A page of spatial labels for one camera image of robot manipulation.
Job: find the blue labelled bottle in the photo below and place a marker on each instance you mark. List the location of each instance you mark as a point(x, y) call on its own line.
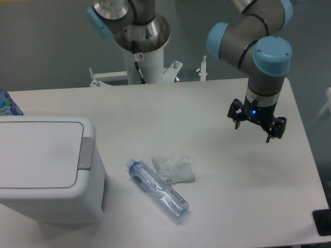
point(8, 106)

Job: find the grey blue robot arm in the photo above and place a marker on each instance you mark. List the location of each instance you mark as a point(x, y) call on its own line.
point(250, 46)

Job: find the grey trash can push button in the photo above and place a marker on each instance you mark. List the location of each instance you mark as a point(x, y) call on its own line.
point(86, 153)

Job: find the clear plastic water bottle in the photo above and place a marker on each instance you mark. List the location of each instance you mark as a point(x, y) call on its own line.
point(160, 191)

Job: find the white frame at right edge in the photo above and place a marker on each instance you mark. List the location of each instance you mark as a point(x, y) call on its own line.
point(324, 111)

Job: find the crumpled clear plastic wrapper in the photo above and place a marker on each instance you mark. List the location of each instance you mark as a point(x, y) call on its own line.
point(175, 169)

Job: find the white plastic trash can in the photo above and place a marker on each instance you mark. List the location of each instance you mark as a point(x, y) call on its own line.
point(39, 170)

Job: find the black clamp at table edge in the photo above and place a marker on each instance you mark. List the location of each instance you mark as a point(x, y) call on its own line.
point(322, 221)

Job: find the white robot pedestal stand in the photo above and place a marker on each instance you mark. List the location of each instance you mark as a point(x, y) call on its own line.
point(141, 68)

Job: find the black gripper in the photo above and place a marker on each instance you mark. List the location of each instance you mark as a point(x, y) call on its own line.
point(261, 116)

